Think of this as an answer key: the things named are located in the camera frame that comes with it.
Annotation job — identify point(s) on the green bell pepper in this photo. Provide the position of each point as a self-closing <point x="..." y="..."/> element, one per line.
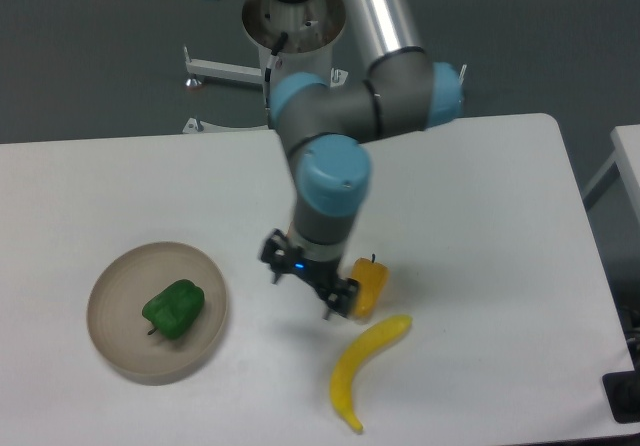
<point x="173" y="311"/>

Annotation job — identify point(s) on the black device at table edge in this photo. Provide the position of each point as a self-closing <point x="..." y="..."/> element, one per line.
<point x="622" y="391"/>

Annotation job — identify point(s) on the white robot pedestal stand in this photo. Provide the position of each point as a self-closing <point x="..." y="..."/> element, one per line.
<point x="305" y="96"/>

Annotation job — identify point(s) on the white side table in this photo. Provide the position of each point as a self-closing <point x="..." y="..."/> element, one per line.
<point x="622" y="163"/>

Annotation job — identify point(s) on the beige round plate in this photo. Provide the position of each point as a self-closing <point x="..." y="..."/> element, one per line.
<point x="118" y="330"/>

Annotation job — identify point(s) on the yellow orange bell pepper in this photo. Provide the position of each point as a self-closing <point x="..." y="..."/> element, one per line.
<point x="371" y="277"/>

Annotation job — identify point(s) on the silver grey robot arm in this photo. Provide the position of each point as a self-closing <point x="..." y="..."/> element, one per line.
<point x="331" y="173"/>

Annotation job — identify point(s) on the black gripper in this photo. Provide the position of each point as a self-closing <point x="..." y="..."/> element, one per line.
<point x="315" y="264"/>

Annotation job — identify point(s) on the yellow banana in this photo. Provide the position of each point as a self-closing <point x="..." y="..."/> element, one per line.
<point x="368" y="344"/>

